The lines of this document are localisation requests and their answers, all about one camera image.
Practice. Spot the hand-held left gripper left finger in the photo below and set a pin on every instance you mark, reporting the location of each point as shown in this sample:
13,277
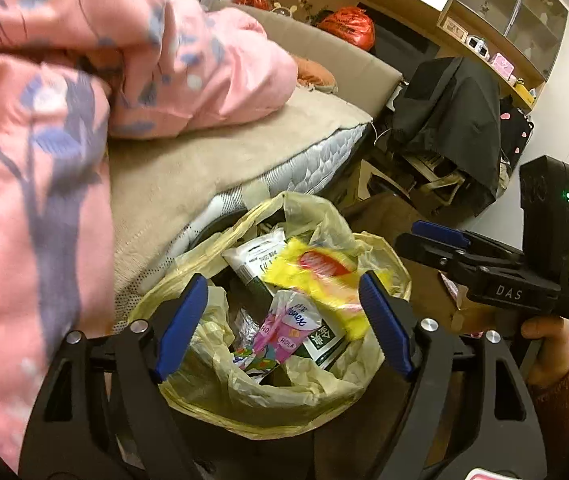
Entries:
184,320

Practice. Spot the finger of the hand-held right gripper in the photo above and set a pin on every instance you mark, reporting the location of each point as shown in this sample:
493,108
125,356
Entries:
437,230
429,255

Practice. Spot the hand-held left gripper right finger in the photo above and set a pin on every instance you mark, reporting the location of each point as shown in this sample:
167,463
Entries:
382,320

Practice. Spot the silver foil wrapper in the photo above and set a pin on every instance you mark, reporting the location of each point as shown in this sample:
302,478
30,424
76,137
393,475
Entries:
245,327

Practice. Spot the yellow trash bag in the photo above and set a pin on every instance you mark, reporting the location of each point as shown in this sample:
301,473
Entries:
214,390

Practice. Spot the colourful cartoon packet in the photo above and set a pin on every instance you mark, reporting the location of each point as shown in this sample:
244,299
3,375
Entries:
249,360

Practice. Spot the white green packet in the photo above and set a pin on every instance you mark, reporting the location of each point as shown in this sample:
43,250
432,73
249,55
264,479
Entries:
252,260

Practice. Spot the pink white tissue packet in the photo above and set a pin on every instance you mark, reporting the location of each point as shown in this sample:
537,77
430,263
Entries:
289,320

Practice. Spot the yellow packet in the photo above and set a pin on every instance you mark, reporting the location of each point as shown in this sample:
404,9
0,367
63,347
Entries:
289,265

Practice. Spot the person's right hand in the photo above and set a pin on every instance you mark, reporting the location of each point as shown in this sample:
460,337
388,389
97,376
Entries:
549,355

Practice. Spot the beige chair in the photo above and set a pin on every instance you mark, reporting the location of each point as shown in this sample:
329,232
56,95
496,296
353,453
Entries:
434,180

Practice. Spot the black heart-print garment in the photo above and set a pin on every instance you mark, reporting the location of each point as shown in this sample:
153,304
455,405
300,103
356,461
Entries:
514,130

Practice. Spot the chair with dark cloth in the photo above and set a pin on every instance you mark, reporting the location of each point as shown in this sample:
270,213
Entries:
444,110

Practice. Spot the grey quilted mattress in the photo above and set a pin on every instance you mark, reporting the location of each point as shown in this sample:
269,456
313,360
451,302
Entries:
314,155

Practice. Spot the yellow box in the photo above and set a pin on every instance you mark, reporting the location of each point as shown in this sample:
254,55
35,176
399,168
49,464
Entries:
525,94

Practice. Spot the beige bed sheet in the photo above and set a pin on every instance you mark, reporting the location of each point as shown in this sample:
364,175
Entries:
189,170

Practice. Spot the pink box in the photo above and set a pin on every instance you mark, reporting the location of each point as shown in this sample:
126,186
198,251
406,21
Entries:
502,63

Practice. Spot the beige bed headboard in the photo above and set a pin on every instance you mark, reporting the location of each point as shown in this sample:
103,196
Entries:
359,67

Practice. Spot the pink floral blanket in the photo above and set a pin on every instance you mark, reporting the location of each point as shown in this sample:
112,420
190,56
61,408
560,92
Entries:
39,185

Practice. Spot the orange pillow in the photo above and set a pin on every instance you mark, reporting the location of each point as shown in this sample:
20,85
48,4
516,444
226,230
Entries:
314,72

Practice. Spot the wooden glass-door cabinet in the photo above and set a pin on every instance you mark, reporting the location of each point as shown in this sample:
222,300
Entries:
504,0

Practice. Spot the small white ornament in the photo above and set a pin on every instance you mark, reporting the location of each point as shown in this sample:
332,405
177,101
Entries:
284,9

